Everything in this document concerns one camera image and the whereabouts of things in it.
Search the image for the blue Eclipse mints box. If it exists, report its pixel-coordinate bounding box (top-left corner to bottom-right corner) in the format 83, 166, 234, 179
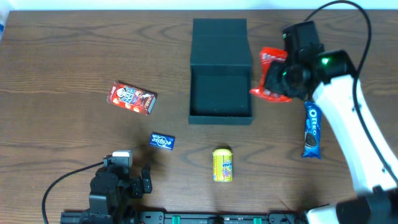
149, 133, 175, 151

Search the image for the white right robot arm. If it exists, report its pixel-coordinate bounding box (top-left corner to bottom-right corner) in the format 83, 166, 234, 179
265, 21, 397, 223

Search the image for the red cookie carton box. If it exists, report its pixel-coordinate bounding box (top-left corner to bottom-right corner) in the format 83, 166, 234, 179
107, 82, 157, 116

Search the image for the dark green open box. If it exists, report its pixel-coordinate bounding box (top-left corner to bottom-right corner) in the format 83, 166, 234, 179
188, 18, 253, 125

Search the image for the blue Oreo cookie pack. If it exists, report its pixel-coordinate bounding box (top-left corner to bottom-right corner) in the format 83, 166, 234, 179
302, 101, 322, 159

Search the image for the yellow Mentos gum bottle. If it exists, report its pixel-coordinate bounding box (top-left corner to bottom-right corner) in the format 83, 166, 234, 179
212, 149, 233, 182

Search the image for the red Hacks candy bag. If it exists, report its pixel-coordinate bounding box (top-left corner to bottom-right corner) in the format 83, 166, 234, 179
249, 47, 292, 103

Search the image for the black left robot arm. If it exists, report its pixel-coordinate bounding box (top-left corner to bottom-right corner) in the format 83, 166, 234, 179
79, 164, 152, 224

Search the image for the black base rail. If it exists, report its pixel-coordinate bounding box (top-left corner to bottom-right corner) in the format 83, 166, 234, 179
60, 211, 307, 224

